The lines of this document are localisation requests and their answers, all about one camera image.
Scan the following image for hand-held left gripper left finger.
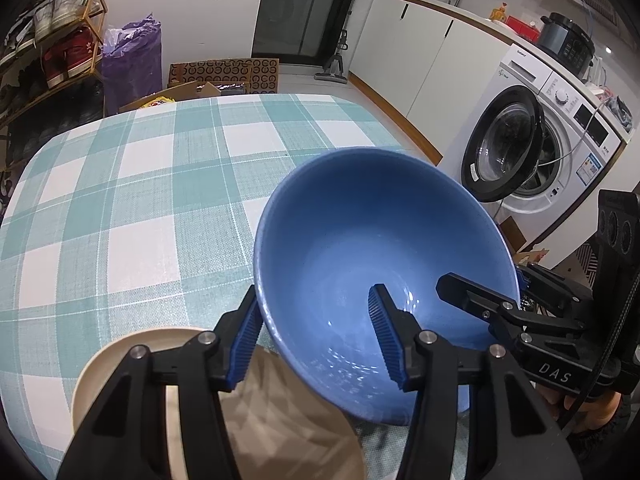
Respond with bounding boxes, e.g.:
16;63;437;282
57;284;264;480

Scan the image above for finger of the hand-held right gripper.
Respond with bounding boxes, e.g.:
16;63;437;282
436;272;586;341
515;261;596;311

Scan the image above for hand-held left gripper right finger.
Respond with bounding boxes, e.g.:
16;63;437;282
367;284;583;480

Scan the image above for blue bowl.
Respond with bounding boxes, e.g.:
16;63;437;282
253;146;521;427

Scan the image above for large cream plate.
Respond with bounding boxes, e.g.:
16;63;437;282
71;327;368;480

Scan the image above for person's right hand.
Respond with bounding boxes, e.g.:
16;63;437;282
542;385;623;433

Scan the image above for black white patterned rug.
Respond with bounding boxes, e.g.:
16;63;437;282
575;242;601;286

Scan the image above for white washing machine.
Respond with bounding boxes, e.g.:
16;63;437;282
460;42;626;271

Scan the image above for white kitchen base cabinets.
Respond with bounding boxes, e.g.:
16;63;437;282
347;0;516;166

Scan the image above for black pressure cooker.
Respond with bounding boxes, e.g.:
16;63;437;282
537;12;596;78

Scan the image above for open brown cardboard box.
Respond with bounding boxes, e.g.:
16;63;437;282
119;81;221;113

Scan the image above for red box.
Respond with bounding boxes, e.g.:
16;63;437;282
506;15;543;41

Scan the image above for grey floor mop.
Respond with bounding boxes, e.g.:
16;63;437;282
314;7;353;83

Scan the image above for patterned cardboard box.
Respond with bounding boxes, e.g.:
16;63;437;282
167;57;280;95

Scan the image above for purple plastic bag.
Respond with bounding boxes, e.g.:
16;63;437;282
101;14;163;115

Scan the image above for black glass door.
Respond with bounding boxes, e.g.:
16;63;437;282
251;0;368;67

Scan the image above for wooden shoe rack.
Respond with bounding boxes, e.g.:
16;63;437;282
0;0;108;126

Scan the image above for assorted sneakers collection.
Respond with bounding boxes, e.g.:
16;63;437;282
0;0;106;126

